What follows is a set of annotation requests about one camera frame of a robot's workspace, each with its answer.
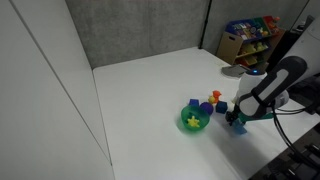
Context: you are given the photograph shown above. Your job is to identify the green plastic bowl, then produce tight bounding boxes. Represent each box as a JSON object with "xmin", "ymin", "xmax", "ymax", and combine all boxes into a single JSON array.
[{"xmin": 180, "ymin": 104, "xmax": 212, "ymax": 133}]

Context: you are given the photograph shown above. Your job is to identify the yellow toy star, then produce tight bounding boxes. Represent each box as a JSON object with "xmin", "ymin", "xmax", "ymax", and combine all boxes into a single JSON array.
[{"xmin": 186, "ymin": 115, "xmax": 201, "ymax": 129}]

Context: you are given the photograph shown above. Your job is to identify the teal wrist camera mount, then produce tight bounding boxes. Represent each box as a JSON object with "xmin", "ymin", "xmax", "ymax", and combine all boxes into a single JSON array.
[{"xmin": 239, "ymin": 111, "xmax": 275, "ymax": 122}]

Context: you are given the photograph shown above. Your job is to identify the cardboard box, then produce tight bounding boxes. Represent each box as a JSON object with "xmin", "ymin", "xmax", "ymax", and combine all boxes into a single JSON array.
[{"xmin": 216, "ymin": 31, "xmax": 244, "ymax": 66}]

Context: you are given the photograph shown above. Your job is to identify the blue storage bin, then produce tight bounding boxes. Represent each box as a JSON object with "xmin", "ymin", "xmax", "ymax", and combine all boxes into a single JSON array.
[{"xmin": 226, "ymin": 19, "xmax": 259, "ymax": 42}]

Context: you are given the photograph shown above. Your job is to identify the orange small toy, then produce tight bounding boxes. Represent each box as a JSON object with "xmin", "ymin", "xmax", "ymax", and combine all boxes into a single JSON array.
[{"xmin": 212, "ymin": 89, "xmax": 223, "ymax": 101}]

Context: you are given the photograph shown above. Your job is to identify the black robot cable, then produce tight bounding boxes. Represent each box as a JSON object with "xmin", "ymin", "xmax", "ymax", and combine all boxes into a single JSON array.
[
  {"xmin": 271, "ymin": 105, "xmax": 320, "ymax": 171},
  {"xmin": 274, "ymin": 99, "xmax": 320, "ymax": 116}
]

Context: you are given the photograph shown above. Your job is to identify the grey metal plate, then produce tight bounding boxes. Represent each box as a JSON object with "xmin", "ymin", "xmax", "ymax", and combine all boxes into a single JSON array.
[{"xmin": 221, "ymin": 64, "xmax": 250, "ymax": 80}]

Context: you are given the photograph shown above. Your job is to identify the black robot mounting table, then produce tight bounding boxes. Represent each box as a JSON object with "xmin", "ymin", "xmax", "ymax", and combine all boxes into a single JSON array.
[{"xmin": 249, "ymin": 122, "xmax": 320, "ymax": 180}]

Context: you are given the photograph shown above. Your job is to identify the dark blue foam cube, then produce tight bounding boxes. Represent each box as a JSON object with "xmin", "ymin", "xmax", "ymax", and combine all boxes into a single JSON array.
[{"xmin": 215, "ymin": 100, "xmax": 229, "ymax": 115}]

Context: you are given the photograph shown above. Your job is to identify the green storage bin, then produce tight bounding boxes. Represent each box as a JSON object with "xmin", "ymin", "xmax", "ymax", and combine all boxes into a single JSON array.
[{"xmin": 252, "ymin": 17, "xmax": 269, "ymax": 34}]

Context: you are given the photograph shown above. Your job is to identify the blue block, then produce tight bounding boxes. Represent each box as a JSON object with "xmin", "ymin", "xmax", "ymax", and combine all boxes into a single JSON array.
[{"xmin": 232, "ymin": 119, "xmax": 249, "ymax": 136}]

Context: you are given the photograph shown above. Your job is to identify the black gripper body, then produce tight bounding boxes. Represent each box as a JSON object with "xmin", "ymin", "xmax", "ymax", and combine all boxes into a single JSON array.
[{"xmin": 231, "ymin": 103, "xmax": 247, "ymax": 123}]

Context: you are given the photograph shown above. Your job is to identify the purple toy ball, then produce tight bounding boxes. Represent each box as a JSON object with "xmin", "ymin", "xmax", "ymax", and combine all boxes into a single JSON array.
[{"xmin": 199, "ymin": 101, "xmax": 215, "ymax": 117}]

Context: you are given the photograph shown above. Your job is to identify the black vertical pole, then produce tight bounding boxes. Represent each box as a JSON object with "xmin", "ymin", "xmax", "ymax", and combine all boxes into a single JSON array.
[{"xmin": 198, "ymin": 0, "xmax": 212, "ymax": 50}]

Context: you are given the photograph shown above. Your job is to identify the wooden toy shelf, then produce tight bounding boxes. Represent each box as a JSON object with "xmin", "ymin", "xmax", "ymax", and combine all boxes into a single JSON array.
[{"xmin": 225, "ymin": 15, "xmax": 287, "ymax": 68}]

